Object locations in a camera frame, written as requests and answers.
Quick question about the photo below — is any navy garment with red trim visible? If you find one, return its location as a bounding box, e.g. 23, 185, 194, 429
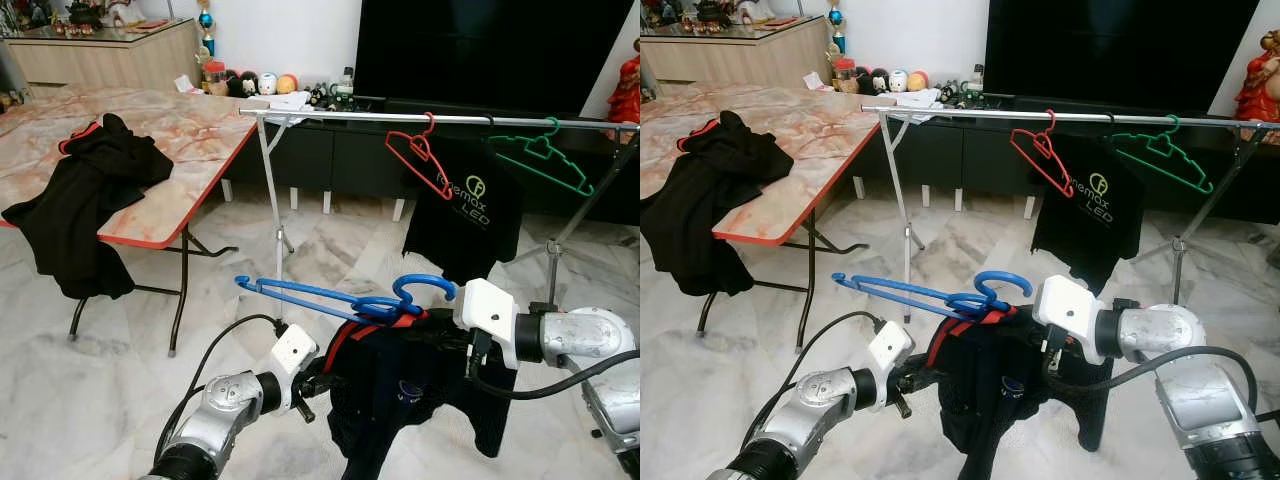
925, 305, 1116, 480
325, 305, 521, 480

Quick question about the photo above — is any blue plastic hanger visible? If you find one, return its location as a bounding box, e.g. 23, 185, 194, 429
830, 270, 1034, 321
235, 272, 459, 326

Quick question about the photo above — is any red plastic hanger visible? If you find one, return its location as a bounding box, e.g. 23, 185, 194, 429
385, 110, 456, 201
1010, 108, 1079, 198

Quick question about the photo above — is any green plastic hanger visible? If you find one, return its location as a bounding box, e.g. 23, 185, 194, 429
488, 118, 596, 198
1112, 113, 1216, 194

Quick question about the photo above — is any black T-shirt with logo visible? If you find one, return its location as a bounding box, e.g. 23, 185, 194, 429
402, 130, 526, 286
1030, 130, 1149, 286

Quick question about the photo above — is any black TV cabinet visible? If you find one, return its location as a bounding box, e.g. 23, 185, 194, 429
850, 93, 1280, 226
225, 95, 641, 226

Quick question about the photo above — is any silver metal clothes rack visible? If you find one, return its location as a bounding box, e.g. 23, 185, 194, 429
240, 105, 641, 331
860, 100, 1280, 326

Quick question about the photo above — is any marble pattern folding table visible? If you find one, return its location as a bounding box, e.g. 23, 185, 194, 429
640, 85, 886, 351
0, 85, 263, 356

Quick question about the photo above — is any black garment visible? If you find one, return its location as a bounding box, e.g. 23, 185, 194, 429
0, 112, 176, 301
640, 110, 796, 298

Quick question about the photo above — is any red gold Buddha statue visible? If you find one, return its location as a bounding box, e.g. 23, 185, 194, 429
1232, 30, 1280, 123
605, 55, 641, 126

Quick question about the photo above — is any black flat television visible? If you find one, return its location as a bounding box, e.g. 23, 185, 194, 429
983, 0, 1261, 113
353, 0, 636, 116

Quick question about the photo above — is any light wooden sideboard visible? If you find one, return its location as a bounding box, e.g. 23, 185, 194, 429
640, 15, 831, 93
0, 18, 201, 96

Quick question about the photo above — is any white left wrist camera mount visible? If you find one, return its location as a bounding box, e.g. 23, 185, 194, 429
865, 320, 916, 386
270, 322, 321, 389

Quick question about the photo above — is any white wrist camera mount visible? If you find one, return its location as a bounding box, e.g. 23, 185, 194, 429
865, 320, 916, 386
270, 322, 321, 389
453, 278, 523, 353
1033, 275, 1101, 351

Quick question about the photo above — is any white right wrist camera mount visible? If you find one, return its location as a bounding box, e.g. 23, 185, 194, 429
453, 278, 523, 353
1033, 275, 1101, 351

